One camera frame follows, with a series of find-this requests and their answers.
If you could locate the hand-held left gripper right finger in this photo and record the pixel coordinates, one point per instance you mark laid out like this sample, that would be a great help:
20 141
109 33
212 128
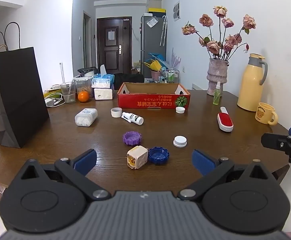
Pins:
202 163

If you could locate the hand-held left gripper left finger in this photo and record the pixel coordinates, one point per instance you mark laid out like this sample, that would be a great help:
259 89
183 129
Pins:
86 162

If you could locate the white ribbed bottle cap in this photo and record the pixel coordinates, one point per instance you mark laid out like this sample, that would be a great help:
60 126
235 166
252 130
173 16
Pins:
180 141

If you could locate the blue ridged bottle cap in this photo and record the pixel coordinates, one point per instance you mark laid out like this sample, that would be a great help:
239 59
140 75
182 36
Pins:
158 155

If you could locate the white cotton swab box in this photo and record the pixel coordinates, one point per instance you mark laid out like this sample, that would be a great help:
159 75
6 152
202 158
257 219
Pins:
86 117

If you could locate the red and white lint brush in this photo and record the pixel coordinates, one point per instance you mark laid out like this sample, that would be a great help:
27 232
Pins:
225 121

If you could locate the white cube charger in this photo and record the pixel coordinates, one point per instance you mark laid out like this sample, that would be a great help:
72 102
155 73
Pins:
137 157

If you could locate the purple ridged bottle cap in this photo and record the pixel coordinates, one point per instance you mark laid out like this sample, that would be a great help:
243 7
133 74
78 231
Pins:
132 138

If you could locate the white tape roll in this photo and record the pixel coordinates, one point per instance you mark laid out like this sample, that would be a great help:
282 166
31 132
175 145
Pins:
116 112

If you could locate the small white bottle cap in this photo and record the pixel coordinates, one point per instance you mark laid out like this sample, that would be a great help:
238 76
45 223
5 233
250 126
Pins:
180 110

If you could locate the white nasal spray bottle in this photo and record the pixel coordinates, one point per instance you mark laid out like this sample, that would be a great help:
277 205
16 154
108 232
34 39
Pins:
135 118

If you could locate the red cardboard box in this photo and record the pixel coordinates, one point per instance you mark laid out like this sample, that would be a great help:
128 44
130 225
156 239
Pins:
150 101

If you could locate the yellow bear mug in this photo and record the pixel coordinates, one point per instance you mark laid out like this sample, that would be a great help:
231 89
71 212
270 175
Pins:
264 113

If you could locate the yellow thermos jug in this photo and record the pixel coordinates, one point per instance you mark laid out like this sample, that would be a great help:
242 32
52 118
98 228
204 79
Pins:
249 85

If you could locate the orange fruit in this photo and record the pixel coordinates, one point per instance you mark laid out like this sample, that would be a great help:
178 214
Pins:
83 96

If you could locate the green spray bottle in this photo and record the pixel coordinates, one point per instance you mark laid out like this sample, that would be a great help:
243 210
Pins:
216 96

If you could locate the white tissue pack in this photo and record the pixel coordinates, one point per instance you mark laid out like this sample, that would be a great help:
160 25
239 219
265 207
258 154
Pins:
103 94

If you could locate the clear toothpick jar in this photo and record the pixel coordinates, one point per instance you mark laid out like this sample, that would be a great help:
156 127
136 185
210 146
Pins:
83 86

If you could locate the yellow packet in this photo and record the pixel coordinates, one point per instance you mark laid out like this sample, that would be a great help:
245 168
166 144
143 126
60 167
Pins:
51 93

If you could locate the white leaning board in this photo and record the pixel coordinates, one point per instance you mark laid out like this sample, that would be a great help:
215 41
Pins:
199 87

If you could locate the blue tissue pack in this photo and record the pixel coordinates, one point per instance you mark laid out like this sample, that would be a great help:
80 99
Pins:
101 82

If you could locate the pink textured vase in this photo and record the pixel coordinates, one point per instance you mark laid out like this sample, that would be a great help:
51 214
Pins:
217 73

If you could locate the black and white appliance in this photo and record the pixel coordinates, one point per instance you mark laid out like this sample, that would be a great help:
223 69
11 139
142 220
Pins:
86 72

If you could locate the black paper bag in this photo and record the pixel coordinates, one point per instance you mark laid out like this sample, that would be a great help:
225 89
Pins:
18 97

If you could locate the pink plastic bin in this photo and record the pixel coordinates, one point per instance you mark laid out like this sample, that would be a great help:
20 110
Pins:
156 75

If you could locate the purple feather decoration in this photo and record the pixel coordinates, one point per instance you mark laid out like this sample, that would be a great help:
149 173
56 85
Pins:
176 58

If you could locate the yellow dustpan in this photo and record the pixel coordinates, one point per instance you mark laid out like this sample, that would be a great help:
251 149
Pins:
154 65

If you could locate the dried pink rose bouquet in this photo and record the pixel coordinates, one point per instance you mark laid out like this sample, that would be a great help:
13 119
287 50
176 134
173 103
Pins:
214 45

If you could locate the dark brown door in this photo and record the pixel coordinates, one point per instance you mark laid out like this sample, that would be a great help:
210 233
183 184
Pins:
113 45

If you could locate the grey refrigerator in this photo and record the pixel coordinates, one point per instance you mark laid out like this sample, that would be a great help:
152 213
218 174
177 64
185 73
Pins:
153 42

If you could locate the white folded umbrella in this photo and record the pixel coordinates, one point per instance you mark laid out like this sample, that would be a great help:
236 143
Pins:
163 30

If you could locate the clear plastic pouch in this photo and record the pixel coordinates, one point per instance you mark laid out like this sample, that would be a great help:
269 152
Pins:
151 22

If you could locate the yellow and black box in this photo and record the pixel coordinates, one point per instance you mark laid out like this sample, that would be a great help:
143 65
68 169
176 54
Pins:
157 10

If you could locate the wall poster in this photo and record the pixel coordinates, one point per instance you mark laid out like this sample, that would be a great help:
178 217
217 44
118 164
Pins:
176 11

